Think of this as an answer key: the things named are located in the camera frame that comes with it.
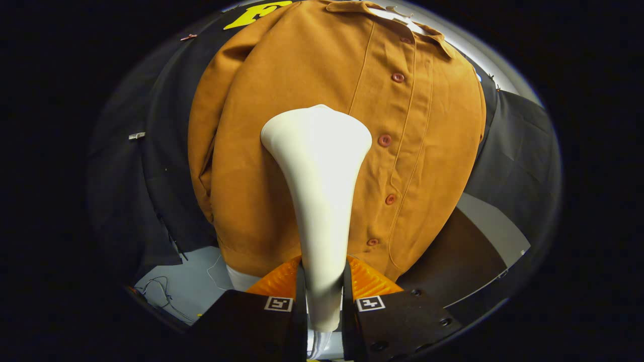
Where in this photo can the white mannequin torso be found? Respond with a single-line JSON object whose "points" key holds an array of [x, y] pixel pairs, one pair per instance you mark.
{"points": [[242, 279]]}

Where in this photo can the orange button-up shirt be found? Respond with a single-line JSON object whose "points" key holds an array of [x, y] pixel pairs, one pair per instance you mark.
{"points": [[282, 75]]}

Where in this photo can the black backdrop cloth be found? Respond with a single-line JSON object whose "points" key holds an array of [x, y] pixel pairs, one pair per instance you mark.
{"points": [[166, 166]]}

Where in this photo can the silver clip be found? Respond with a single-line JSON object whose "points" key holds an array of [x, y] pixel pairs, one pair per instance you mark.
{"points": [[137, 136]]}

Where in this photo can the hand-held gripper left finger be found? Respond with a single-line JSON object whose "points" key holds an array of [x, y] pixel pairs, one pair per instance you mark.
{"points": [[301, 322]]}

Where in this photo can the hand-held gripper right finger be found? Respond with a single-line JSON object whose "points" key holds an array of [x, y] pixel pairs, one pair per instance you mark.
{"points": [[349, 322]]}

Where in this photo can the red clip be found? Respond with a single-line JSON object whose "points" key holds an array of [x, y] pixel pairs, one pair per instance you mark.
{"points": [[188, 36]]}

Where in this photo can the row of black cloth clips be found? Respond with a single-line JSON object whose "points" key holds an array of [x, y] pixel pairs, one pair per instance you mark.
{"points": [[491, 77]]}

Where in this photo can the white garment steamer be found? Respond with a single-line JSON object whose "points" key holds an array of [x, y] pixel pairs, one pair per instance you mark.
{"points": [[319, 191]]}

